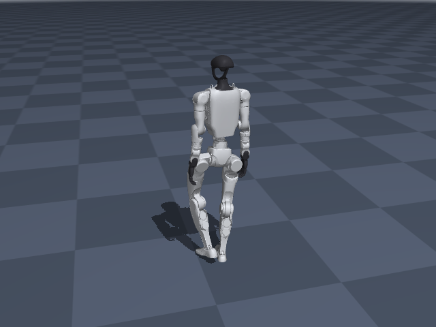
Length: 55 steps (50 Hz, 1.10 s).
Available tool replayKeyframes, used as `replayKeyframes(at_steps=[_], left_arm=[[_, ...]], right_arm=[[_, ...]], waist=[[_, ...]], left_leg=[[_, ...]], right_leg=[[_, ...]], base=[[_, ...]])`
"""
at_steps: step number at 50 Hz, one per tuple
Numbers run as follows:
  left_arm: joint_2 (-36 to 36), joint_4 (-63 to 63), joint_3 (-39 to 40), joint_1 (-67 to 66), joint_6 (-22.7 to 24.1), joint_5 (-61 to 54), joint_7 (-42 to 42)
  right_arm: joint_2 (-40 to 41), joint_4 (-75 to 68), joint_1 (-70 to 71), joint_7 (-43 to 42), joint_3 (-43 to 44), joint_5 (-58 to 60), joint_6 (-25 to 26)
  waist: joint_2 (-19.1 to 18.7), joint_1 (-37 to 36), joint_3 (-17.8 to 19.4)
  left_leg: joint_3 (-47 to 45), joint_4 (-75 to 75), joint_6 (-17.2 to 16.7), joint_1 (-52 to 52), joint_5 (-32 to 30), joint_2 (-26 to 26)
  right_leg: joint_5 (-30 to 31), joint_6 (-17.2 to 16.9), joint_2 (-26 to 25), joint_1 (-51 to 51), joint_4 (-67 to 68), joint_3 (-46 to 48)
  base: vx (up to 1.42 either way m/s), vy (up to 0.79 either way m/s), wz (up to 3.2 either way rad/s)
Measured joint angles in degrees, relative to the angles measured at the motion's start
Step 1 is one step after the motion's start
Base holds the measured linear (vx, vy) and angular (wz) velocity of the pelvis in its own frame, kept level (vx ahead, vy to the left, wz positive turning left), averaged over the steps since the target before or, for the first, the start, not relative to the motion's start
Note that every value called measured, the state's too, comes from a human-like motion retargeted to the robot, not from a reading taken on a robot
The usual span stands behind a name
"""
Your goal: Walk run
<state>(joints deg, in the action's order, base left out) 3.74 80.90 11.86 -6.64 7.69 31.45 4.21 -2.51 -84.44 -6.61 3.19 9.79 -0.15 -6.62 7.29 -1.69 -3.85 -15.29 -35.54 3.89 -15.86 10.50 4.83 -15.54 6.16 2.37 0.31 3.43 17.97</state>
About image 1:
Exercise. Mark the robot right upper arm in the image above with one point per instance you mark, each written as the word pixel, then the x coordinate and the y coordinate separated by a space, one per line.
pixel 243 122

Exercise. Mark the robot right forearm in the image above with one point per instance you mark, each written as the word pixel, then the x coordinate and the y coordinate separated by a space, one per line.
pixel 244 140

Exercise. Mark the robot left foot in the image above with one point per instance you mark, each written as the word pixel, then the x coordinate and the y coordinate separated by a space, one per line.
pixel 211 253

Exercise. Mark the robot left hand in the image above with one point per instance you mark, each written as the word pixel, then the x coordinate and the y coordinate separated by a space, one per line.
pixel 192 165

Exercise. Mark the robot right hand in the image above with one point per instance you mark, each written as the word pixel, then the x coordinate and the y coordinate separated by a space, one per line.
pixel 243 170

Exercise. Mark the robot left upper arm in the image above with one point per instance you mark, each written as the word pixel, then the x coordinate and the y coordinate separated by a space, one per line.
pixel 199 101

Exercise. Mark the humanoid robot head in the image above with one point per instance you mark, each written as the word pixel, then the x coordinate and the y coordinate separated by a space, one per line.
pixel 223 63

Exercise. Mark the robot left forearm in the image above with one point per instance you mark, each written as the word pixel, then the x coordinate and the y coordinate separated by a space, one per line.
pixel 196 143

